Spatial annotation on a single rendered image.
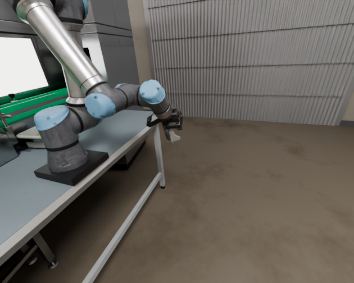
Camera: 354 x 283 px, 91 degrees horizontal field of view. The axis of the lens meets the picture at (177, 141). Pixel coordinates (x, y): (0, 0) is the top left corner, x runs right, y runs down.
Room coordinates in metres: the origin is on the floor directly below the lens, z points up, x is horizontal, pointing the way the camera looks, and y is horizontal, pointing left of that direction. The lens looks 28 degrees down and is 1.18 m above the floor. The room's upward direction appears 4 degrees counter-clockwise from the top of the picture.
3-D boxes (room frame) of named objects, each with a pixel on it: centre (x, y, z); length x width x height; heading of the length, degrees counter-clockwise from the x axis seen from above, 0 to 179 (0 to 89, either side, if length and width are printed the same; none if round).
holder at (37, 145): (0.89, 0.73, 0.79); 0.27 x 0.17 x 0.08; 79
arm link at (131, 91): (0.64, 0.16, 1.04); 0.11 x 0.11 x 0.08; 67
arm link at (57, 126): (0.65, 0.46, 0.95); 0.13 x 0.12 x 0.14; 157
